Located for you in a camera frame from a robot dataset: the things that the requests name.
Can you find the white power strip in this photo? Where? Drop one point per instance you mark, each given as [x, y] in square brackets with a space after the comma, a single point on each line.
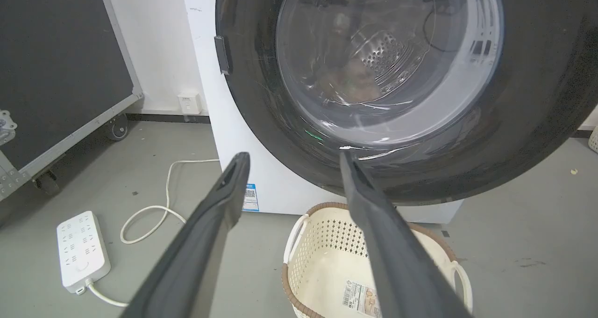
[82, 250]

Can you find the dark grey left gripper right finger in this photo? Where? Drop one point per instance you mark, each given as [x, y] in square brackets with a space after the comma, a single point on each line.
[397, 252]

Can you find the white wall socket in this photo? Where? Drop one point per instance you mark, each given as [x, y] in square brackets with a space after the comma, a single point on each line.
[189, 103]

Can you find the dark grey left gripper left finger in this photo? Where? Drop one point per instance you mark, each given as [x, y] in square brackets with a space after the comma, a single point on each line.
[187, 257]

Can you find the cream perforated laundry basket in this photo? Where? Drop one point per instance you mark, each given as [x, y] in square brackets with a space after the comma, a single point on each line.
[322, 271]

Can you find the white woven basket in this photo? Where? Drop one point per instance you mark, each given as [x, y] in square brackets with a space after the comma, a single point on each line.
[594, 139]

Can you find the round black washing machine door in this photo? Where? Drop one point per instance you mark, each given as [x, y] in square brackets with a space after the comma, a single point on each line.
[528, 89]

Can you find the white washing machine body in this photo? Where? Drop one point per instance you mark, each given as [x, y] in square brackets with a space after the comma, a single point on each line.
[243, 136]

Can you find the black flight case on wheels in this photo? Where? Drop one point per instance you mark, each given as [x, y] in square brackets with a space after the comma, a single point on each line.
[56, 70]

